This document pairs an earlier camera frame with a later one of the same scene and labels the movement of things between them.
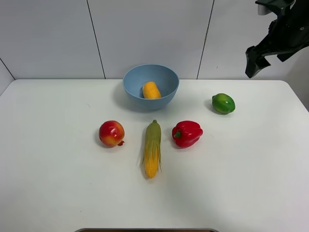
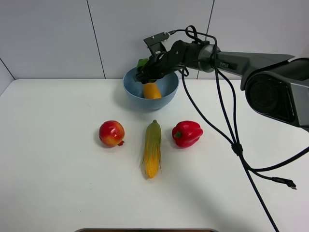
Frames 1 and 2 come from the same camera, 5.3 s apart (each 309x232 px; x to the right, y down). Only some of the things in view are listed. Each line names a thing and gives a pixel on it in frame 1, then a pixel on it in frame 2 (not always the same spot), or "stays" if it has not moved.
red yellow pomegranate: [111, 134] stays
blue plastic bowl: [165, 79] stays
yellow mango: [150, 90] stays
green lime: [223, 103] → [141, 62]
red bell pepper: [187, 134] stays
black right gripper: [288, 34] → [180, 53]
